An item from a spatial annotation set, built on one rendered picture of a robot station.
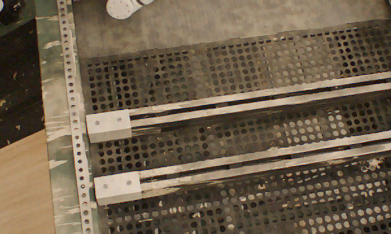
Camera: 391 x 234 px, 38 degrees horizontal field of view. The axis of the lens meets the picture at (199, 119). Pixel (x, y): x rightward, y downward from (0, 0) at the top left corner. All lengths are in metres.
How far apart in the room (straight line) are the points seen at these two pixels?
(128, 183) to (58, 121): 0.30
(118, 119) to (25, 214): 0.56
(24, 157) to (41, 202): 0.20
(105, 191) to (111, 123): 0.21
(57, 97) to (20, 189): 0.46
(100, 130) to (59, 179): 0.18
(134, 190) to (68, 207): 0.19
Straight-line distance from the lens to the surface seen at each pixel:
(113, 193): 1.61
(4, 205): 2.15
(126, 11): 1.68
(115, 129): 1.68
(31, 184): 2.07
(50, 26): 1.91
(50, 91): 1.79
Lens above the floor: 1.83
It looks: 22 degrees down
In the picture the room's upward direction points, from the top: 68 degrees clockwise
